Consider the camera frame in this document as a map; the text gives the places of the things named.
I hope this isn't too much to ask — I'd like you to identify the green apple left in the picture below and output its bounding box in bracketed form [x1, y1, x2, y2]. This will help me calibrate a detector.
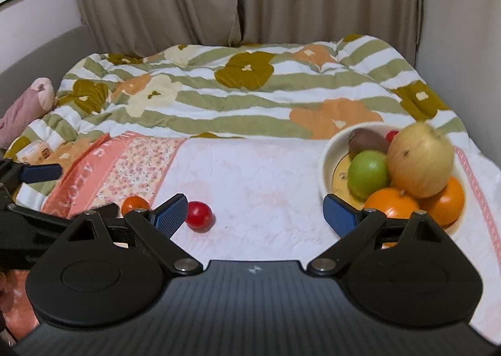
[347, 150, 390, 201]

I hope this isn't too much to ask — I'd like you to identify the yellow pear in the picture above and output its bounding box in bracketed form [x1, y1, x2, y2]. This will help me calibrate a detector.
[386, 123, 454, 199]

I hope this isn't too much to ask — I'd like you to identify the pink white towel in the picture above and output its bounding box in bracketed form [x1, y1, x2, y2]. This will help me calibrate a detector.
[0, 131, 501, 345]

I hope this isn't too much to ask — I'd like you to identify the person's left hand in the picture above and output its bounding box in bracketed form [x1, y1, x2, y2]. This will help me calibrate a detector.
[0, 270, 17, 331]

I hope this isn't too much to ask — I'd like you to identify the floral striped comforter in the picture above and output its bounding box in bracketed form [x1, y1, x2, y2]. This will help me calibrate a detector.
[3, 33, 469, 212]

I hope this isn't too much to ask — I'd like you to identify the cream plate yellow centre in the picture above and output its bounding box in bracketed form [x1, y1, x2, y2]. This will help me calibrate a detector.
[318, 122, 469, 242]

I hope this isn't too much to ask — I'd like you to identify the small cream carton box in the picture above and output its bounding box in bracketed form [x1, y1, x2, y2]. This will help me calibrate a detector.
[16, 140, 52, 165]

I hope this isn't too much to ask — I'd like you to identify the orange mandarin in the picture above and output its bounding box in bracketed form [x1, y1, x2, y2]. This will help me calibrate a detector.
[419, 176, 465, 229]
[364, 187, 420, 219]

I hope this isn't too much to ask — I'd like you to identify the pink plush toy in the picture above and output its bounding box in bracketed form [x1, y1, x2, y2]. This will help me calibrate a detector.
[1, 78, 57, 150]

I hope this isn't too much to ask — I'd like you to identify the red cherry tomato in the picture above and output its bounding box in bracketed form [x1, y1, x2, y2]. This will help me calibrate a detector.
[185, 201, 213, 231]
[385, 130, 399, 143]

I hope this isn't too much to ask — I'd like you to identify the brown kiwi fruit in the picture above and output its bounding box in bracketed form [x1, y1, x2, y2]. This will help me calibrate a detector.
[348, 128, 390, 159]

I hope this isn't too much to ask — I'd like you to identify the grey bed headboard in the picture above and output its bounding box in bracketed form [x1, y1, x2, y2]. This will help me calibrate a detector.
[1, 25, 98, 115]

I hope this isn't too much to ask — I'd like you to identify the small orange tomato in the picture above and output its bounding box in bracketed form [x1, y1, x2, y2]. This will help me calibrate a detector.
[121, 196, 150, 216]

